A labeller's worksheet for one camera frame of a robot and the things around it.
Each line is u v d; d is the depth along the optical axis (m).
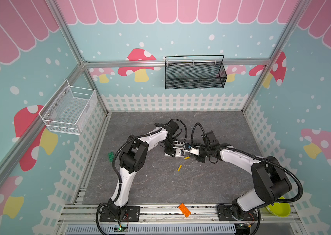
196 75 1.09
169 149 0.87
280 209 0.76
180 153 0.95
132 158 0.56
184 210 0.74
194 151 0.79
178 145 0.85
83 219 0.74
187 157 0.93
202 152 0.77
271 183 0.45
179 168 0.89
